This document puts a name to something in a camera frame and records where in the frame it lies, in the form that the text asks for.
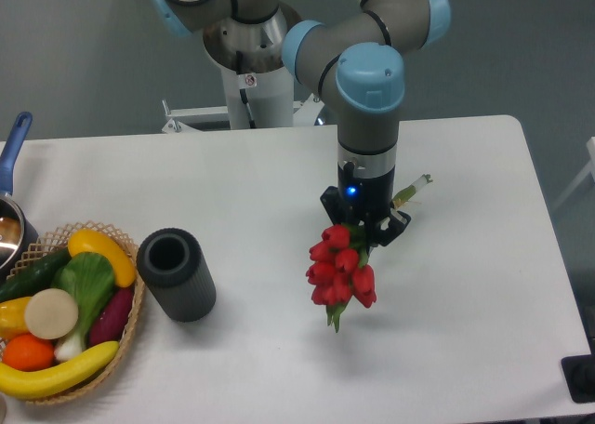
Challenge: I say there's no red tulip bouquet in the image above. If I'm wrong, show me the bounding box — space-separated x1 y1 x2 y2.
305 173 435 334

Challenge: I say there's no black device at table edge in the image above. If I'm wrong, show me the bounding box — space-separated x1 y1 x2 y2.
561 354 594 404

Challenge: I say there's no orange fruit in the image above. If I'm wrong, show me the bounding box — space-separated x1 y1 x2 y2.
2 334 54 372

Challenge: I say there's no purple sweet potato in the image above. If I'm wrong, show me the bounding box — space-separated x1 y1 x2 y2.
87 288 134 347

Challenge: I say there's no white frame at right edge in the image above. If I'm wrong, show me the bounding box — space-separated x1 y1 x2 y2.
552 137 594 212

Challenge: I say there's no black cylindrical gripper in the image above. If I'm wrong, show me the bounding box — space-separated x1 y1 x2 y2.
320 164 412 247

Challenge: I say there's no woven wicker basket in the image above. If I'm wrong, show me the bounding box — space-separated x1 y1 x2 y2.
8 221 145 405

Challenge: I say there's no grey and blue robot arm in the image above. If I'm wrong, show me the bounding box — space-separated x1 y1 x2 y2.
152 0 451 248

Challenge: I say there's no yellow banana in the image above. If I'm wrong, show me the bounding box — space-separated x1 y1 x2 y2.
1 341 120 400

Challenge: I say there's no dark grey ribbed vase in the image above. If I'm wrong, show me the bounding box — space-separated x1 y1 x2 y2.
136 228 217 323

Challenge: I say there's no green cucumber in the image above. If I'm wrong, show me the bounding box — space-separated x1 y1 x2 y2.
1 247 71 302

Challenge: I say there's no blue handled saucepan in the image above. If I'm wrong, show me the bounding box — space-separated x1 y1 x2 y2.
1 112 38 283

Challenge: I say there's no yellow bell pepper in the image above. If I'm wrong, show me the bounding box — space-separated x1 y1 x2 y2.
0 297 31 341

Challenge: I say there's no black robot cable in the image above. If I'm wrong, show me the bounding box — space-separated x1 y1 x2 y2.
234 50 258 130

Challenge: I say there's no green bok choy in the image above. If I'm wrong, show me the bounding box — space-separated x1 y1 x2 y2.
51 252 114 363

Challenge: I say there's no beige round disc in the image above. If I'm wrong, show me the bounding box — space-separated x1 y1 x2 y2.
24 288 79 340

